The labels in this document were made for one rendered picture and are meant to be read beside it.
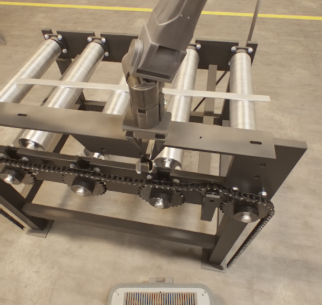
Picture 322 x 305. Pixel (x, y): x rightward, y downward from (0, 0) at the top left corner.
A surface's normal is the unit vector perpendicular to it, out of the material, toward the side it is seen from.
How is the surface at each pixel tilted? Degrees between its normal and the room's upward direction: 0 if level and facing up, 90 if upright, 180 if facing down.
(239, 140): 0
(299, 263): 0
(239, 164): 90
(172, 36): 96
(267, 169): 90
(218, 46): 90
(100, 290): 0
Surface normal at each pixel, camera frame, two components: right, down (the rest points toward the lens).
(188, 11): 0.21, 0.82
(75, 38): -0.18, 0.77
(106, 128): -0.03, -0.63
